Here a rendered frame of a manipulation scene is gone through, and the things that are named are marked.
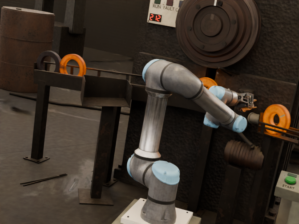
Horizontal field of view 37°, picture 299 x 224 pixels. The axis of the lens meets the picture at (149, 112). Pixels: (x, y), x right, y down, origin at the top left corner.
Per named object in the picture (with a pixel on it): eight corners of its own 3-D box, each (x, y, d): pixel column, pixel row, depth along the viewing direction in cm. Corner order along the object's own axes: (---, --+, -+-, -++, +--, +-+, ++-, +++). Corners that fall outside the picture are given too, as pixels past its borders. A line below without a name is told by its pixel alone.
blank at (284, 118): (271, 138, 235) (267, 138, 233) (264, 110, 239) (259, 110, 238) (294, 129, 223) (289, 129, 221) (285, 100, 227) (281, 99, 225)
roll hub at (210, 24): (185, 46, 253) (193, -5, 247) (233, 55, 243) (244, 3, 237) (181, 46, 248) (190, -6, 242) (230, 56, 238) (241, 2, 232)
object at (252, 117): (254, 122, 247) (256, 112, 246) (266, 126, 240) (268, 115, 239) (246, 123, 244) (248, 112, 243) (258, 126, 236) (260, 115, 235)
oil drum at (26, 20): (18, 79, 559) (24, 6, 538) (58, 90, 538) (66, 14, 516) (-17, 84, 505) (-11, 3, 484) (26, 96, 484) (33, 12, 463)
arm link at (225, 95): (203, 100, 211) (208, 82, 211) (217, 104, 219) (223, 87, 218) (216, 104, 206) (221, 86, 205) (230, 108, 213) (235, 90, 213)
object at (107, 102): (69, 188, 278) (82, 74, 261) (111, 191, 284) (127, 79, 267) (70, 203, 258) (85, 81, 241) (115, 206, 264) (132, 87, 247)
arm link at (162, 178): (159, 203, 179) (164, 171, 176) (139, 190, 189) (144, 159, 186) (182, 199, 186) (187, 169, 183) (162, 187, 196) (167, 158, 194)
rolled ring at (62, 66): (69, 88, 295) (72, 87, 298) (88, 72, 288) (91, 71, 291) (54, 65, 297) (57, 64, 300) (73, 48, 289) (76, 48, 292)
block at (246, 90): (233, 126, 263) (242, 86, 258) (247, 130, 261) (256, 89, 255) (229, 130, 254) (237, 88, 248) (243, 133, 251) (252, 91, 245)
